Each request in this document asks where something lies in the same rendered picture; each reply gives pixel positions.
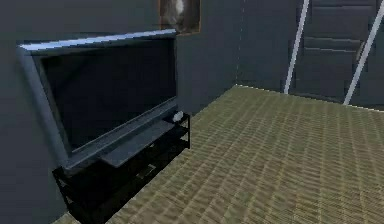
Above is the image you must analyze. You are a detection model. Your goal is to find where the white handheld video game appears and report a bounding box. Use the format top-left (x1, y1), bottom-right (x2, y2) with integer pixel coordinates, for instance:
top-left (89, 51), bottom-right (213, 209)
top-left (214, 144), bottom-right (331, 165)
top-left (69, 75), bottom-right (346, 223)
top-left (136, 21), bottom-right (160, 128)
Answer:
top-left (171, 110), bottom-right (185, 123)

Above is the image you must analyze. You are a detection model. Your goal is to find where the grey flat television set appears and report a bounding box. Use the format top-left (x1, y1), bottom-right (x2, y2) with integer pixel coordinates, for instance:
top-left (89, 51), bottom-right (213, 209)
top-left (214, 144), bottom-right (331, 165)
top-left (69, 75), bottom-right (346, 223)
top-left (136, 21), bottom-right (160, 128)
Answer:
top-left (16, 28), bottom-right (179, 174)

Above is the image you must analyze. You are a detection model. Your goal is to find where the black television stand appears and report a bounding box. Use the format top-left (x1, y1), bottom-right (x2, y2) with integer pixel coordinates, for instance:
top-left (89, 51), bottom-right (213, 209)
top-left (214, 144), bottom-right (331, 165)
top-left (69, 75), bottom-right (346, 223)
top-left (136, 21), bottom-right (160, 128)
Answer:
top-left (52, 112), bottom-right (192, 224)

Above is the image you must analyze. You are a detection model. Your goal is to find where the dark grey room door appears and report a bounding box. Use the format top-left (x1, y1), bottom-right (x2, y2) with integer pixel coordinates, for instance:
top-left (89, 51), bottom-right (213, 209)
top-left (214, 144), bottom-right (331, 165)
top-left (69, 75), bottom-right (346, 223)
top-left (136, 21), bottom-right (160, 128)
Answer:
top-left (283, 0), bottom-right (384, 106)

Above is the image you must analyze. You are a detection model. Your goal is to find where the brown framed wall picture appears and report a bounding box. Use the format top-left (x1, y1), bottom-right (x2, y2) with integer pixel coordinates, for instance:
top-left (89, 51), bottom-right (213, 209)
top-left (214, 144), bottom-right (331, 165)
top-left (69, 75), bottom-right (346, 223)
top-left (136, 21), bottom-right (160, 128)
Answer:
top-left (157, 0), bottom-right (202, 36)

